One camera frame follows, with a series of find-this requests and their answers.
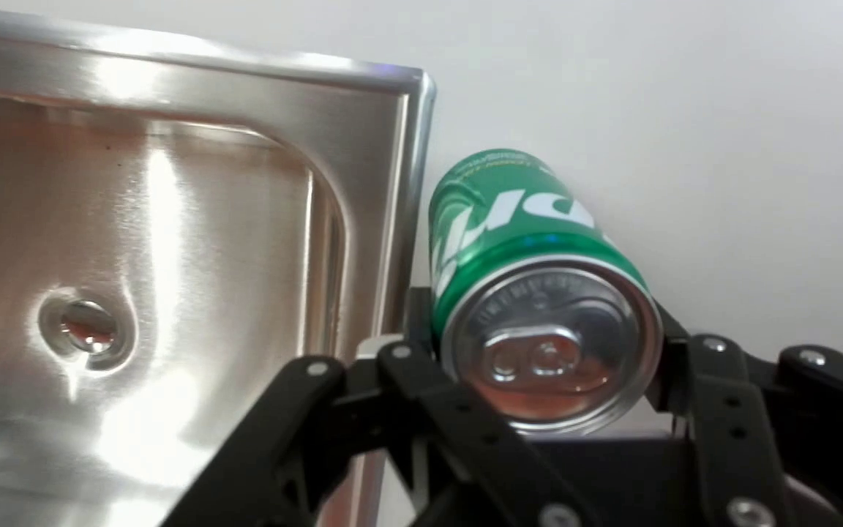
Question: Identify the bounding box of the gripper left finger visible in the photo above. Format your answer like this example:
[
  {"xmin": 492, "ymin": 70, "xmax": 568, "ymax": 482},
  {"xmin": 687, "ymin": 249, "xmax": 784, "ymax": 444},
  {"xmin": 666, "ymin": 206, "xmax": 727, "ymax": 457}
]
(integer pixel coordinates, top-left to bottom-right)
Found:
[{"xmin": 161, "ymin": 287, "xmax": 602, "ymax": 527}]

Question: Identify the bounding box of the stainless steel sink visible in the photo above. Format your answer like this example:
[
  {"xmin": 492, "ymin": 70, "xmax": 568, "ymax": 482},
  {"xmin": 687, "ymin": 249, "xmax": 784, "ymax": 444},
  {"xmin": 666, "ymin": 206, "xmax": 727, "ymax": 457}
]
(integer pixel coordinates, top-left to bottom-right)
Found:
[{"xmin": 0, "ymin": 6, "xmax": 437, "ymax": 527}]

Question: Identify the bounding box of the green soda can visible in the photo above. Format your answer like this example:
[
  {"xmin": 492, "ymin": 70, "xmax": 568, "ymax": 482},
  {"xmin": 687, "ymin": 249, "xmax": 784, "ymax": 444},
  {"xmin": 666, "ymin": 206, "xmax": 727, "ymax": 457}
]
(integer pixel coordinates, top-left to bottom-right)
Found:
[{"xmin": 428, "ymin": 149, "xmax": 664, "ymax": 437}]

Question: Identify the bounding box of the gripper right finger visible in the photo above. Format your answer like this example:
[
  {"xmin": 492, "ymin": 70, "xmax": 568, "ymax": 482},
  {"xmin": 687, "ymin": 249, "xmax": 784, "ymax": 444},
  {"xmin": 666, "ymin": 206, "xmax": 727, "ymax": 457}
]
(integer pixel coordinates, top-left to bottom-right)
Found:
[{"xmin": 645, "ymin": 300, "xmax": 843, "ymax": 527}]

